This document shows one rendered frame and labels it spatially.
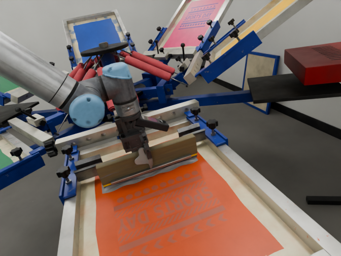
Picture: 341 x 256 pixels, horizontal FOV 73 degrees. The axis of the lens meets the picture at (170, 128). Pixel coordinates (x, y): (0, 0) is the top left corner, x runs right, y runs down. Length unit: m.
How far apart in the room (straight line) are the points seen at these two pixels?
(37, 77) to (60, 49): 4.41
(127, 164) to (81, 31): 2.11
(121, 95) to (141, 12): 4.37
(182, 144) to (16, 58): 0.54
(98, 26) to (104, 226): 2.32
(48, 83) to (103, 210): 0.43
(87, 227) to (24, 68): 0.46
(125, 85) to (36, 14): 4.35
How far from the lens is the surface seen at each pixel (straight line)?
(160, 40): 2.32
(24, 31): 5.02
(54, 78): 0.55
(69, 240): 0.72
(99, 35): 2.66
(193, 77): 1.21
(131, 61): 1.49
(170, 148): 0.82
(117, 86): 0.68
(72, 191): 0.85
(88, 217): 0.80
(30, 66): 0.55
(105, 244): 0.71
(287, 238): 0.65
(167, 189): 0.78
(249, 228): 0.66
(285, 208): 0.66
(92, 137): 1.10
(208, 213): 0.69
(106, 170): 0.81
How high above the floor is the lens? 1.47
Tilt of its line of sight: 27 degrees down
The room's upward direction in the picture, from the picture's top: 11 degrees counter-clockwise
